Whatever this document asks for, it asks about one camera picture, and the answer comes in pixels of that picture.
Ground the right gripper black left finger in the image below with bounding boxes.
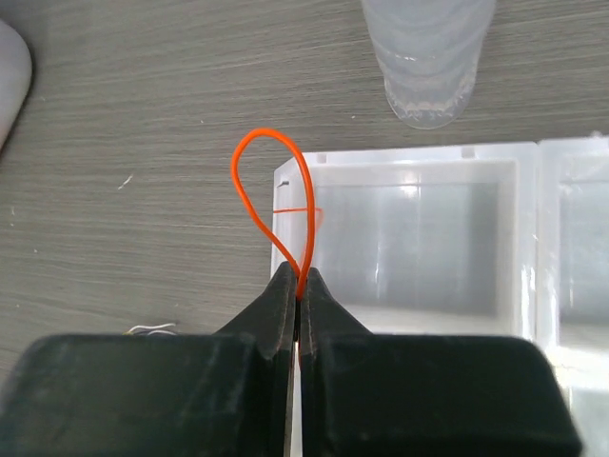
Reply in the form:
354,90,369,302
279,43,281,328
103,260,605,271
1,264,297,456

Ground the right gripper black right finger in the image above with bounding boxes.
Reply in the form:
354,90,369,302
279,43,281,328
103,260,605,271
299,269,583,456

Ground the orange wire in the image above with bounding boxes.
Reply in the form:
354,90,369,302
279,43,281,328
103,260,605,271
230,128,324,302

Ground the white compartment tray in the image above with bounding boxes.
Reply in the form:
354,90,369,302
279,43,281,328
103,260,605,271
269,134,609,457

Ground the clear plastic water bottle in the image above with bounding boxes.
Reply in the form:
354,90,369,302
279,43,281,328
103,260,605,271
362,0,497,129

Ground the white plastic fruit basket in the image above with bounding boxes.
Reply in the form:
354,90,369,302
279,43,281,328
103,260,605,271
0,21,32,147

